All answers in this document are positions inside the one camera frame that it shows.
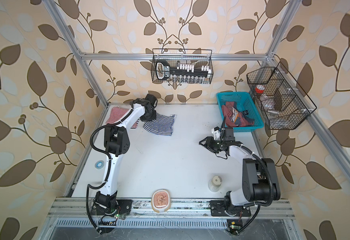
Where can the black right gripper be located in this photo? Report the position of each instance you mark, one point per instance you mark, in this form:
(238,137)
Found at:
(209,143)

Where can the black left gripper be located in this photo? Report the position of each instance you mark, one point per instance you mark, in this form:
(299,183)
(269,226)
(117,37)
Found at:
(154,116)

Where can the blue white striped tank top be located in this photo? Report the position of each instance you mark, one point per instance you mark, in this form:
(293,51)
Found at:
(162,125)

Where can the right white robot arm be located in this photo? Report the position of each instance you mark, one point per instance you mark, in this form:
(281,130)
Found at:
(259,184)

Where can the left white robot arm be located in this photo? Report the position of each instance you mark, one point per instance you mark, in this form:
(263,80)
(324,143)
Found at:
(113,141)

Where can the red white striped folded top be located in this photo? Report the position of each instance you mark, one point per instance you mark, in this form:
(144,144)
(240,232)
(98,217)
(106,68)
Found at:
(117,114)

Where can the maroon red garment in basket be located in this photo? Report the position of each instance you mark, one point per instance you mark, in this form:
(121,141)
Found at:
(234,117)

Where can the teal plastic basket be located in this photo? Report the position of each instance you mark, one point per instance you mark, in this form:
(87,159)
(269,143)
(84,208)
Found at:
(244,103)

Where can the black socket tool set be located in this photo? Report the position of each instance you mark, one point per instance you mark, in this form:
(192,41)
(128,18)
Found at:
(199,72)

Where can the blue tape roll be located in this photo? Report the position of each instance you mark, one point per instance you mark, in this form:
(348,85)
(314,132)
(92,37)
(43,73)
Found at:
(99,164)

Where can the pink oval container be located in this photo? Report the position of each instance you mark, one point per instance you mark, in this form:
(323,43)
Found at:
(161,201)

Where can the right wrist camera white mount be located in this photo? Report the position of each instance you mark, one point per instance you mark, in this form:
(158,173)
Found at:
(216,133)

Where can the black wire basket back wall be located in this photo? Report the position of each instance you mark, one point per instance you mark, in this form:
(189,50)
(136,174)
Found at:
(181,54)

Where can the black wire basket wall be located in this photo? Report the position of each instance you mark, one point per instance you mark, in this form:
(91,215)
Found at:
(290,94)
(181,54)

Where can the black wire basket right wall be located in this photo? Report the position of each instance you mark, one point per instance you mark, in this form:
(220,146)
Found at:
(290,94)

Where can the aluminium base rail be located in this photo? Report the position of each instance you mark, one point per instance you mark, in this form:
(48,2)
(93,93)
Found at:
(185,214)

